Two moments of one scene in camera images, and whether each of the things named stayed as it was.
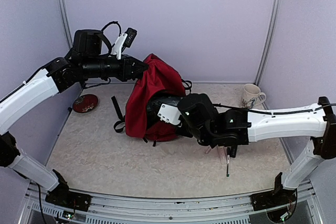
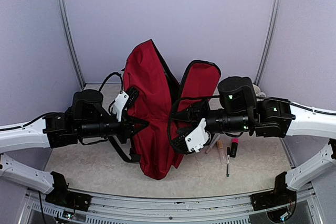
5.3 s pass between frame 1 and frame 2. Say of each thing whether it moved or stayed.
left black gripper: moved
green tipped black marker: stayed
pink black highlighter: stayed
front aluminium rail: stayed
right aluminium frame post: stayed
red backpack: moved
